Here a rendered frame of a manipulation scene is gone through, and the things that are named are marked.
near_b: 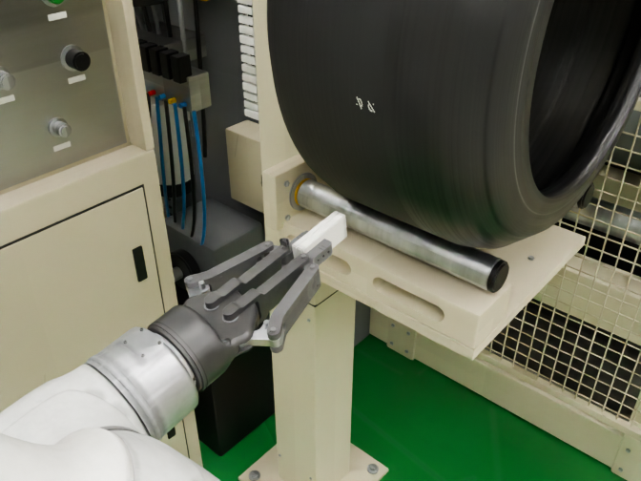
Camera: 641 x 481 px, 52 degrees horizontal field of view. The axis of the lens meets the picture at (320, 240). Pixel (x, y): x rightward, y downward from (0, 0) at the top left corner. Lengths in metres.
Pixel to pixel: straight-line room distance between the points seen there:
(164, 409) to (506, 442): 1.42
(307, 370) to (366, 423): 0.53
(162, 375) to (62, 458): 0.18
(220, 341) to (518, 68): 0.37
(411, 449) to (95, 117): 1.15
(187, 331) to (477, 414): 1.43
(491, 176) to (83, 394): 0.43
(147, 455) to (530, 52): 0.48
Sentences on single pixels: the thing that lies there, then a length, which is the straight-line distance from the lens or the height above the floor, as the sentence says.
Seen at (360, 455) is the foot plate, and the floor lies 0.01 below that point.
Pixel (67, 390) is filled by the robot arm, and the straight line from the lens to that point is 0.54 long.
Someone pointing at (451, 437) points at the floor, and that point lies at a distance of 1.86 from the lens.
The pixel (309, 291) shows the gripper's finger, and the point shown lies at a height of 1.02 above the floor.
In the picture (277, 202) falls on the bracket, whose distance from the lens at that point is 1.00.
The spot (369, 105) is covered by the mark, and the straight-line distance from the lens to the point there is 0.68.
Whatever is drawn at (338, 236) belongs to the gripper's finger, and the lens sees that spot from 0.70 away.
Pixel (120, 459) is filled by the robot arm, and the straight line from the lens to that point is 0.40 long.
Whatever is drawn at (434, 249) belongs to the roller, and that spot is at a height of 0.91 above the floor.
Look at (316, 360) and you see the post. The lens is 1.34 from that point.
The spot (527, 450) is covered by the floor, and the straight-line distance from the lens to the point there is 1.88.
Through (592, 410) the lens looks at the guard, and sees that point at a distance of 1.57.
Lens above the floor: 1.40
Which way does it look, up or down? 33 degrees down
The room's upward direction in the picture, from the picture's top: straight up
